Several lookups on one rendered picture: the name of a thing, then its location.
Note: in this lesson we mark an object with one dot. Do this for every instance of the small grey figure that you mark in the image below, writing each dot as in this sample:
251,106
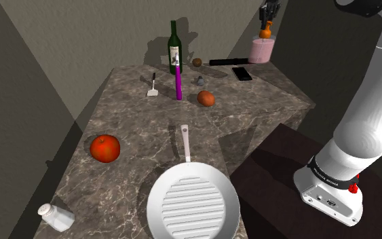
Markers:
200,81

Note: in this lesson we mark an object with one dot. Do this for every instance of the white salt shaker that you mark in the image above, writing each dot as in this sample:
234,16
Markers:
58,217

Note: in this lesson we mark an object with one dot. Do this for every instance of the black long bar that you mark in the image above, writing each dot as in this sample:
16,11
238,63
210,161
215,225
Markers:
227,61

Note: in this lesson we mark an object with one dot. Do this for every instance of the small brown round fruit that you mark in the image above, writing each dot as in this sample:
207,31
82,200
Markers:
197,62

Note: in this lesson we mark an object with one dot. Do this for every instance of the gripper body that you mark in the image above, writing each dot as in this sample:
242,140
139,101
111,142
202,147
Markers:
270,8

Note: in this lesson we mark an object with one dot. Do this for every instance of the green wine bottle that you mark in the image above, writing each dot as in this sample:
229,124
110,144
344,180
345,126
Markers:
174,44

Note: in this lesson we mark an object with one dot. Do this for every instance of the pink cylinder container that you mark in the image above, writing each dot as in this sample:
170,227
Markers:
261,51

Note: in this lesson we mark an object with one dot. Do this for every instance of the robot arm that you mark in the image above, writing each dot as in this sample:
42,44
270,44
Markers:
369,122

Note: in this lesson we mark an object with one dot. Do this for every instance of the black phone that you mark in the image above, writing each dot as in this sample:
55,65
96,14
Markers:
242,74

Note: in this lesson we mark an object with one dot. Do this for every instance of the small orange vase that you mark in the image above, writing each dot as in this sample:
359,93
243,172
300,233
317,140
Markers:
266,33

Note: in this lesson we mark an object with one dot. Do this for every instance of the purple stick with white tip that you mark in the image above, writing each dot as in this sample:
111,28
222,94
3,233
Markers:
178,84

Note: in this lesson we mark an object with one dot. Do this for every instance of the white ridged frying pan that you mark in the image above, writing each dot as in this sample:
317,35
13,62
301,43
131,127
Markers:
194,202

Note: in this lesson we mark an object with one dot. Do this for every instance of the orange-brown potato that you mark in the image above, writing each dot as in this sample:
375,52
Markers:
206,98

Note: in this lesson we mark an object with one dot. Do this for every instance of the red apple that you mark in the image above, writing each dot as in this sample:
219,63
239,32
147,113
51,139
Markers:
105,148

